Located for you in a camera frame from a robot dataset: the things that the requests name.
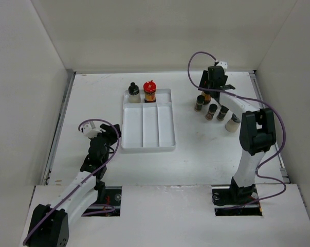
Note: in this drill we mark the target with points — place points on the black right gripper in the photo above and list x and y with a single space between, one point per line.
204 78

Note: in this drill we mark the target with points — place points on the black knob cream grinder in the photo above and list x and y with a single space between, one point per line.
134 93

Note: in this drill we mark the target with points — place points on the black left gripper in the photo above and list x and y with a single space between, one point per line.
114 135

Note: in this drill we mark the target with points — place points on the small black cap spice bottle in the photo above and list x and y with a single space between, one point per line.
199 103

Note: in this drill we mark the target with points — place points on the clear cap salt grinder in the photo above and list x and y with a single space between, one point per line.
233 124

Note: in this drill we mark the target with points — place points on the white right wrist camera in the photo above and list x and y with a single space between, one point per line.
221 63

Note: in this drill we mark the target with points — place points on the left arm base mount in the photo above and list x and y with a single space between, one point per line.
108 203

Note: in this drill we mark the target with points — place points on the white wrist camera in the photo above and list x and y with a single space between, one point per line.
221 63
89 130

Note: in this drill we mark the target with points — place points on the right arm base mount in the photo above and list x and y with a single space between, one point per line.
236 201

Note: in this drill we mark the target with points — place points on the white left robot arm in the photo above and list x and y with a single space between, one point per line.
50 223

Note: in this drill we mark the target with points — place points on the white divided organizer tray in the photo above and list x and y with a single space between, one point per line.
148 127

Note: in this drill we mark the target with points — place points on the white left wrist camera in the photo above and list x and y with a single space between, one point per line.
89 130

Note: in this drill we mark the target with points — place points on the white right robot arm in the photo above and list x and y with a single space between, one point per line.
257 135

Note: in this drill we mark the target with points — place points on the red lid dark sauce jar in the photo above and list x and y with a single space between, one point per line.
150 92

